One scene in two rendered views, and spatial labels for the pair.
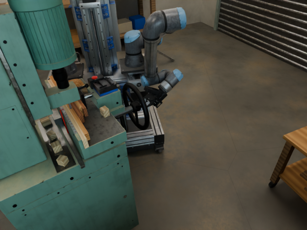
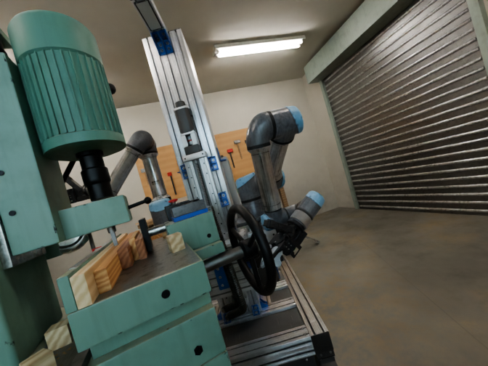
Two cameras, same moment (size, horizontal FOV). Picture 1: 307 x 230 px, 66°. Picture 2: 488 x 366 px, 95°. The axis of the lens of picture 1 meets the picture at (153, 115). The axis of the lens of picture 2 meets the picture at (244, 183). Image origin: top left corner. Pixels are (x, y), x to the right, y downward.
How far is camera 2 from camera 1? 73 cm
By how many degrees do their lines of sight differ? 39
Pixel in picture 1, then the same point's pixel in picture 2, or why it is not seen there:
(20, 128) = not seen: outside the picture
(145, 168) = not seen: outside the picture
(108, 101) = (192, 230)
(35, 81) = (26, 168)
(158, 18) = (261, 115)
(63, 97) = (93, 213)
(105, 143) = (144, 295)
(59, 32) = (79, 83)
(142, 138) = (290, 346)
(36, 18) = (41, 61)
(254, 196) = not seen: outside the picture
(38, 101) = (28, 210)
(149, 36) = (253, 142)
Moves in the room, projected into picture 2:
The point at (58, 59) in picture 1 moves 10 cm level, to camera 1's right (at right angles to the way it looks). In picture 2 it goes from (72, 125) to (112, 110)
